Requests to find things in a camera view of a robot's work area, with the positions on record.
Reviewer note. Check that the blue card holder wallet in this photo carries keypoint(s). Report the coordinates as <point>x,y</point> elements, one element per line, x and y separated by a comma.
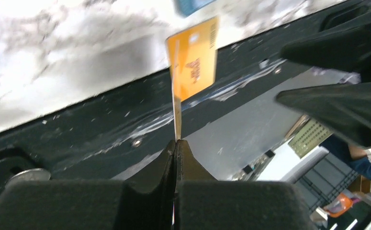
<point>188,7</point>

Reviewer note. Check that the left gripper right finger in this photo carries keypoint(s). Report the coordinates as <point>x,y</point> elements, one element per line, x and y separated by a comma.
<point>203,203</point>

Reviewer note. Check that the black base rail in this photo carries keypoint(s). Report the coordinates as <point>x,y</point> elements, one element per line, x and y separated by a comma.
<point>228,125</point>

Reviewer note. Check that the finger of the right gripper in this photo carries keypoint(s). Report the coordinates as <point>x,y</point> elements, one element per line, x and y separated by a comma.
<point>347,50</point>
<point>343,108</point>

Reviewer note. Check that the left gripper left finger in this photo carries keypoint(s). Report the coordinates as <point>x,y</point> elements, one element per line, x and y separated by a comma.
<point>143,202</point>

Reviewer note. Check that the beige perforated box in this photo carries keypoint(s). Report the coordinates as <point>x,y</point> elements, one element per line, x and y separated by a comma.
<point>308,137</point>

